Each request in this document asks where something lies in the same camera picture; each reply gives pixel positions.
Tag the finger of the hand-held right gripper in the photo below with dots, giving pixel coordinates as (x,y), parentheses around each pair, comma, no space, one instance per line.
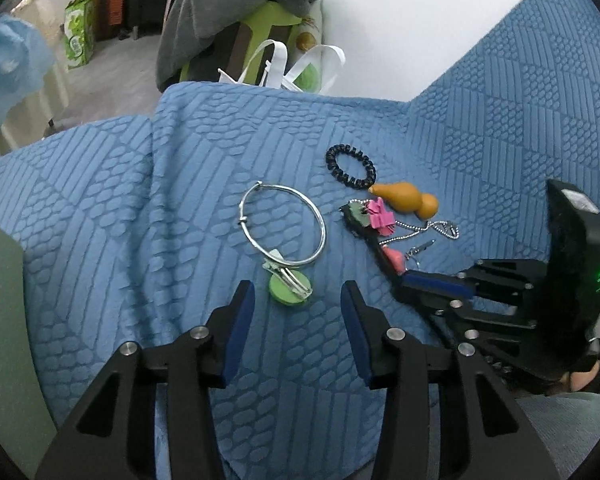
(472,332)
(440,284)

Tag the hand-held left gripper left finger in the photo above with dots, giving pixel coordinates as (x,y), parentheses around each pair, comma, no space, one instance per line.
(240,330)

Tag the light blue blanket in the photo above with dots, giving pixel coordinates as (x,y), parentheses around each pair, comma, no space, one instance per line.
(10,75)

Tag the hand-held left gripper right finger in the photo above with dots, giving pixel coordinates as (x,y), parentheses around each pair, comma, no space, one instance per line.
(355,340)

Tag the green paper bag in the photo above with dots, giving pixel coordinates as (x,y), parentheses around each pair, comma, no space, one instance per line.
(80,35)

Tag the grey trousers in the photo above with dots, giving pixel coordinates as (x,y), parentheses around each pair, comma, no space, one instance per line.
(570,435)

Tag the small pink piece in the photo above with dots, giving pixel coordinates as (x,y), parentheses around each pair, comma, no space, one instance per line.
(394,259)

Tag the orange gourd ornament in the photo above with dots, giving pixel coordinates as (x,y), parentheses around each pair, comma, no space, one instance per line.
(405,197)

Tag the blue textured sofa cover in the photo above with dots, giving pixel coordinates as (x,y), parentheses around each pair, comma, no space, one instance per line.
(180,185)

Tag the red suitcase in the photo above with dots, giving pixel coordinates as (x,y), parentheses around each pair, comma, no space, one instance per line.
(111,5)

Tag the green stool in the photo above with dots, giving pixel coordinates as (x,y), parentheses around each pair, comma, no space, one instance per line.
(267,25)

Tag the person's right hand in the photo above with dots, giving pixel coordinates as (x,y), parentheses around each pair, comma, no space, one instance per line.
(582,381)

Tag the silver bangle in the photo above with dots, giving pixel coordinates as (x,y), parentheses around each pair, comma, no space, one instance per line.
(322,230)

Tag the green round hair clip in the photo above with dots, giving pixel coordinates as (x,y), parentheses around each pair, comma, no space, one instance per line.
(287,292)

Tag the small silver metal clasp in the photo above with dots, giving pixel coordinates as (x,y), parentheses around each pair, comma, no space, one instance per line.
(422,247)

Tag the grey blanket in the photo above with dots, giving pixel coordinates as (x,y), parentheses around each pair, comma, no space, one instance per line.
(205,10)

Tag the white tote bag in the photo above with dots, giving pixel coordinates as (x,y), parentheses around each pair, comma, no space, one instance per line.
(280,60)

